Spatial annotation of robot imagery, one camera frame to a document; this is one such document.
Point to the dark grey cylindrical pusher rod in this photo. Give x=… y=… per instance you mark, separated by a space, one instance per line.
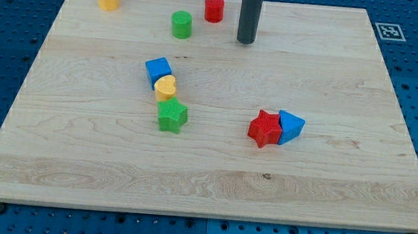
x=248 y=21

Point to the red star block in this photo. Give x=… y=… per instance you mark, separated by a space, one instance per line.
x=265 y=129

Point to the green star block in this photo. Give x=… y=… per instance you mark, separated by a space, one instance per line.
x=171 y=115

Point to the red cylinder block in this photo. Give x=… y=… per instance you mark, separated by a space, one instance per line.
x=214 y=10

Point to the green cylinder block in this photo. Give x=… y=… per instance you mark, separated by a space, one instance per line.
x=181 y=24

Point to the blue cube block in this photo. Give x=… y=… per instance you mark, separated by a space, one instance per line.
x=156 y=69

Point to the blue triangle block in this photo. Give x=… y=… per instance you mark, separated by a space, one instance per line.
x=291 y=126

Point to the white fiducial marker tag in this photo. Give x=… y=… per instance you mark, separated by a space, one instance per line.
x=390 y=32

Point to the light wooden board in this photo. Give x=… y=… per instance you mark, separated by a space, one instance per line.
x=83 y=131

